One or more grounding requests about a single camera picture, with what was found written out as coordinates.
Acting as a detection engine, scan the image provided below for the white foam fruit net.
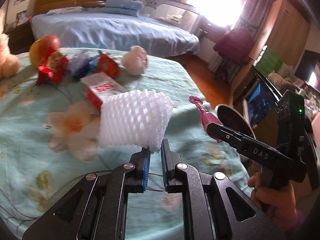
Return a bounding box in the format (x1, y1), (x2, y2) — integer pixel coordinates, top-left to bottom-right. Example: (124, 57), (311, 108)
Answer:
(99, 89), (173, 153)

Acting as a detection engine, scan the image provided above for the pink candy wrapper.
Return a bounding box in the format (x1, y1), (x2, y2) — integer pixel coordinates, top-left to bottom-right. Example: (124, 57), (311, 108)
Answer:
(189, 95), (222, 143)

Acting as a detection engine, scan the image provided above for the white red carton box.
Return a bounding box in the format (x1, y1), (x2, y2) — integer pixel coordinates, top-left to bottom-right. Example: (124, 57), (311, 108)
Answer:
(80, 72), (128, 111)

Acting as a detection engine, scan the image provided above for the person's right hand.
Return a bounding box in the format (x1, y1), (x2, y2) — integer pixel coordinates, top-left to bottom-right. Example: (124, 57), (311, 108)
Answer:
(247, 173), (303, 232)

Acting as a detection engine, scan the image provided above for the black glass tv cabinet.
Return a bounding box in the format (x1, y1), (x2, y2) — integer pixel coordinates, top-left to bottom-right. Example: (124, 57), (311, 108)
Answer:
(232, 66), (282, 129)

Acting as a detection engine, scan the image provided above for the floral teal bed sheet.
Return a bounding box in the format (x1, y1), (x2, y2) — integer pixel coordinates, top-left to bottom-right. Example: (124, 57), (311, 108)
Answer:
(1, 53), (251, 238)

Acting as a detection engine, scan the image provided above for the crumpled white tissue bag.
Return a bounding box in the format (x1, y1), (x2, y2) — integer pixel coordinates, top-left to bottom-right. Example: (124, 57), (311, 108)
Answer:
(121, 46), (148, 76)

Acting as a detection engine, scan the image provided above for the orange red snack bag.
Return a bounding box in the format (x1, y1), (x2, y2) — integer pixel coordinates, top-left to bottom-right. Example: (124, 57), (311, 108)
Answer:
(89, 51), (120, 79)

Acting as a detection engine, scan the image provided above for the dark red hanging jacket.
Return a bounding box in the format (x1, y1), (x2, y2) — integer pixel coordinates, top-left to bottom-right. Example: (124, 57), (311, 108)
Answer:
(213, 28), (254, 66)

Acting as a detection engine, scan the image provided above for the blue purple plastic bag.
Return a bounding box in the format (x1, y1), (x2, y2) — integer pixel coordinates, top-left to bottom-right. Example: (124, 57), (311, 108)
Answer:
(68, 51), (91, 80)

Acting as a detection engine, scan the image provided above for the red snack wrapper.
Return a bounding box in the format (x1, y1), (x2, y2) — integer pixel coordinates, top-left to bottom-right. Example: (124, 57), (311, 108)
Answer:
(36, 50), (68, 86)

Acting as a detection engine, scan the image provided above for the large bed blue sheet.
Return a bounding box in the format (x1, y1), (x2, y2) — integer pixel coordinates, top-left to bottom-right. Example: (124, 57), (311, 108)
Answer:
(31, 8), (200, 57)

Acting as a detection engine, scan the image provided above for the red yellow apple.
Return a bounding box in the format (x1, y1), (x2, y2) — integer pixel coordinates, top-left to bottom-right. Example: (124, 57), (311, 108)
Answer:
(29, 35), (60, 69)

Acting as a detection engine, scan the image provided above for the folded blue quilt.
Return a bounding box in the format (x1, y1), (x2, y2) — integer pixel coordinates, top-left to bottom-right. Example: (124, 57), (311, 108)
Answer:
(104, 0), (144, 17)

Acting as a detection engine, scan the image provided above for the cream teddy bear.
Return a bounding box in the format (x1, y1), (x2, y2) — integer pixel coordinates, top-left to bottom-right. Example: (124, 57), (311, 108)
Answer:
(0, 10), (20, 80)

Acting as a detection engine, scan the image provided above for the dark wooden nightstand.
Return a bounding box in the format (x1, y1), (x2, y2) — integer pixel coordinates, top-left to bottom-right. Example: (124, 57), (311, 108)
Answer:
(5, 22), (35, 55)

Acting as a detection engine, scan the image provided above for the grey bed guard rail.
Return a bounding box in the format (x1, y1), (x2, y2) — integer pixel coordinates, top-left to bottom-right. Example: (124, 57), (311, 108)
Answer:
(140, 0), (201, 34)

